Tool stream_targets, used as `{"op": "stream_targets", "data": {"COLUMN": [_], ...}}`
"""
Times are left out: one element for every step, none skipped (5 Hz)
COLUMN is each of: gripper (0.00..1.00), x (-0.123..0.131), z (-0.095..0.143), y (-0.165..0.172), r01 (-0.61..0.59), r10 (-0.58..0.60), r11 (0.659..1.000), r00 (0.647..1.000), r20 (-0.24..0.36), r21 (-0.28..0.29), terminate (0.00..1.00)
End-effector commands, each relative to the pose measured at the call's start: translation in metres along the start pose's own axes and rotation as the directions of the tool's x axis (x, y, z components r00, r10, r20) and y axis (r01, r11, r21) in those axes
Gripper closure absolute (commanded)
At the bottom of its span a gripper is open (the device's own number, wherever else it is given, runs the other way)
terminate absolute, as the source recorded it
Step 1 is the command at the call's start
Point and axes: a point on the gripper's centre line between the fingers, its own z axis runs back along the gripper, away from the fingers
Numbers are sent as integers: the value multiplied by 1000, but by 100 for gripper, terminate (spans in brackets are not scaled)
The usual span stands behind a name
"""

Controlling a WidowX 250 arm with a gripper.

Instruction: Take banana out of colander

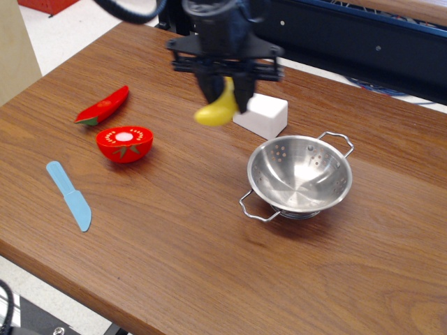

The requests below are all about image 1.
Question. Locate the black table leg bracket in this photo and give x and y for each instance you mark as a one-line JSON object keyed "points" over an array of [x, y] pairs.
{"points": [[19, 315]]}

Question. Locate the red toy chili pepper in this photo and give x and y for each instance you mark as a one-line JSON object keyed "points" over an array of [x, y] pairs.
{"points": [[103, 109]]}

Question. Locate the red box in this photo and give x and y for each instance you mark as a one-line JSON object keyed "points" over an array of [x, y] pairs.
{"points": [[51, 7]]}

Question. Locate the white salt shaker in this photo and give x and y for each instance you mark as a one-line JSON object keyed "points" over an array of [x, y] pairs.
{"points": [[266, 116]]}

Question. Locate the yellow toy banana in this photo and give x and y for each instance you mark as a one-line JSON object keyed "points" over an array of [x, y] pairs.
{"points": [[221, 111]]}

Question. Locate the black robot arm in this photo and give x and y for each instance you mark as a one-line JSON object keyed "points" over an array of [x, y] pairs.
{"points": [[211, 8]]}

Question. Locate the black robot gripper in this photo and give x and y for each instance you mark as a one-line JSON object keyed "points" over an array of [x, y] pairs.
{"points": [[226, 45]]}

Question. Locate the beige cabinet side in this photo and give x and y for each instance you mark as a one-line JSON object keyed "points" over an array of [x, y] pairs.
{"points": [[19, 66]]}

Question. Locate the steel colander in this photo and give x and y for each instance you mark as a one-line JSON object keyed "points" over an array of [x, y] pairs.
{"points": [[300, 176]]}

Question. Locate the red toy tomato half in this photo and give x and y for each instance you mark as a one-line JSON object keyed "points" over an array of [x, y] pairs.
{"points": [[125, 144]]}

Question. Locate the black metal frame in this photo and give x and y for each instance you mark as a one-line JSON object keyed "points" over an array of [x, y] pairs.
{"points": [[409, 58]]}

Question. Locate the light blue toy knife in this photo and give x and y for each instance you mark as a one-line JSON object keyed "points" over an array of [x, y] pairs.
{"points": [[74, 199]]}

